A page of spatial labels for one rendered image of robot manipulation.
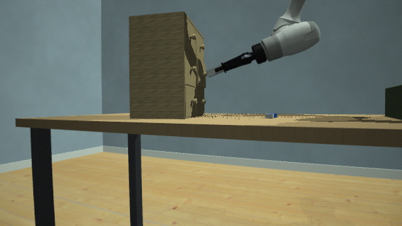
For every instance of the blue and white eraser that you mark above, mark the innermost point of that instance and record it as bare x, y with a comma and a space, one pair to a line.
270, 116

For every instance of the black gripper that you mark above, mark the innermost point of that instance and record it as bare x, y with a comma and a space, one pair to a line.
244, 59

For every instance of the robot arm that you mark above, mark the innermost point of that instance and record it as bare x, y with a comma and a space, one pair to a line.
296, 37

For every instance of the dark brown wooden chest of drawers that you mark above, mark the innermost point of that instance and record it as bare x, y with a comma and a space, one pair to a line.
157, 66

